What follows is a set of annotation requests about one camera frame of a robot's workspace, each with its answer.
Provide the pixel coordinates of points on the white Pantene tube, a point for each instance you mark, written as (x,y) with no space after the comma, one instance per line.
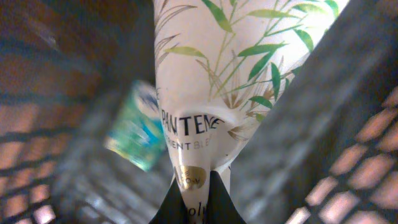
(221,65)

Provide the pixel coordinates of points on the grey plastic mesh basket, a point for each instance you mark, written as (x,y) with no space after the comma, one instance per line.
(325,153)

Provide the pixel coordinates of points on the teal tissue pack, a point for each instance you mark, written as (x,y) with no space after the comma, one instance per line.
(137,134)

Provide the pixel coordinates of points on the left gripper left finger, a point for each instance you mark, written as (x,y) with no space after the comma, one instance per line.
(172,209)

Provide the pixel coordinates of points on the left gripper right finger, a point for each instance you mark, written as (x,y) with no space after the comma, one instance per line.
(220,208)

